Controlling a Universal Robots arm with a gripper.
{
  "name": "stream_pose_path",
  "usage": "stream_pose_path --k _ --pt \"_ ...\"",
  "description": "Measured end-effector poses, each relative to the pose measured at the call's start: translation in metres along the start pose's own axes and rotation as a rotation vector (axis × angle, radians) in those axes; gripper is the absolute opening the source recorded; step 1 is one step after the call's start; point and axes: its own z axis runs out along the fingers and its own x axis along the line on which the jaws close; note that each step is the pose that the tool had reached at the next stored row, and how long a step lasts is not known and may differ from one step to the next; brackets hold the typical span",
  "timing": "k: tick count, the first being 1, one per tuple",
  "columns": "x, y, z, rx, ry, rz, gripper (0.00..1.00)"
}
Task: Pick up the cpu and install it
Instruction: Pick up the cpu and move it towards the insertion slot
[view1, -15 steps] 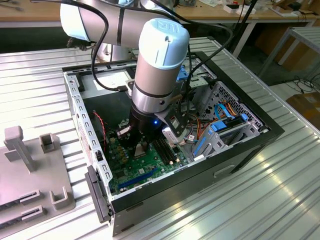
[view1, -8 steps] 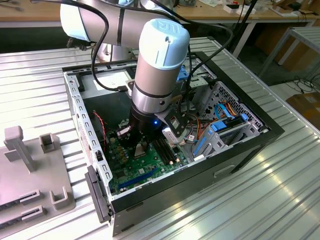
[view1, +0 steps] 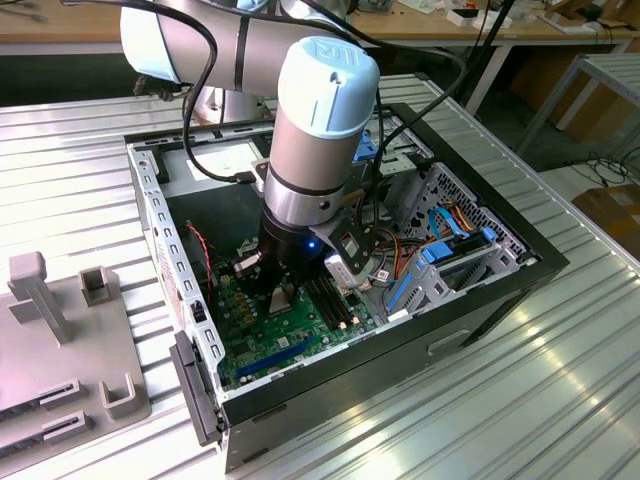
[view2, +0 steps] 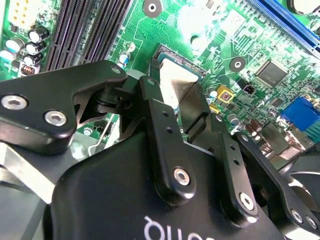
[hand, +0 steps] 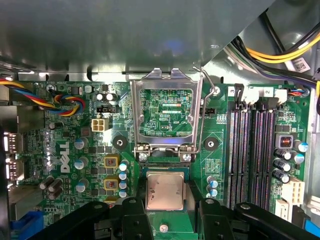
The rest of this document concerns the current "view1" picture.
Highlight large silver wrist camera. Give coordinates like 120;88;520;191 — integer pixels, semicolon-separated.
323;252;362;292

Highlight grey metal frame table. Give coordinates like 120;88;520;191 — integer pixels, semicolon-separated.
517;52;640;161

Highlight black RAM slot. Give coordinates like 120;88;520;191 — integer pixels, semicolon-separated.
314;279;347;324
305;277;341;325
324;289;353;322
333;290;360;321

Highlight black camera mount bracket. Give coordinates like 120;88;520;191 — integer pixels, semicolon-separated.
319;219;377;281

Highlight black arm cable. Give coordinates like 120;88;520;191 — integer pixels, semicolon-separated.
122;0;257;185

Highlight long wooden desk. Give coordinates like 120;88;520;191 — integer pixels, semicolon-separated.
0;0;640;119

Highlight grey parts rack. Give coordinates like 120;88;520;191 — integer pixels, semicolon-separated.
0;252;154;471

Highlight orange red power wires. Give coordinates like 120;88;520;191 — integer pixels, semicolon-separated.
374;229;431;281

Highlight black card retention latch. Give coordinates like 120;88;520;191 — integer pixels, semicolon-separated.
168;329;224;447

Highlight blue expansion slot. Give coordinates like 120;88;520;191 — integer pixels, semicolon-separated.
235;335;316;380

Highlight green motherboard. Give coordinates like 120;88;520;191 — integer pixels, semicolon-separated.
207;234;381;392

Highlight blue flat data wire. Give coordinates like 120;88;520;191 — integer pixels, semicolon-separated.
427;206;474;242

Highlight red black fan wire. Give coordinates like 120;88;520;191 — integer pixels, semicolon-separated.
184;222;219;307

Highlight blue disk carrier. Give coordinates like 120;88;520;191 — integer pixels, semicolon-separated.
422;227;496;266

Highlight silver perforated disk bay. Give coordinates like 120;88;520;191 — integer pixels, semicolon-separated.
394;162;539;321

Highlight grey power supply unit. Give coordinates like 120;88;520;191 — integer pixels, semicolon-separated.
159;139;276;261

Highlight black tripod stand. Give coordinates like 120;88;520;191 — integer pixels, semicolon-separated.
459;0;517;101

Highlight blue plastic drive latch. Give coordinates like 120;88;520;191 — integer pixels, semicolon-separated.
352;128;377;164

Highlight white black flat box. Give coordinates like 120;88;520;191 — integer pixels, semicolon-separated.
446;5;512;30

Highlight black open PC case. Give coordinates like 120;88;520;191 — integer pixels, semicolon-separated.
122;102;571;474

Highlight CPU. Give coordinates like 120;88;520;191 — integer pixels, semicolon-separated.
269;287;296;316

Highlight blue plastic bay rail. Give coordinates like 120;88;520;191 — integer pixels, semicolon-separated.
386;269;427;315

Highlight orange disk power wire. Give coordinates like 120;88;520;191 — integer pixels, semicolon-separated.
448;201;475;237

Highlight silver optical drive cage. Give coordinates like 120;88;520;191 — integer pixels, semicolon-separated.
349;117;434;226

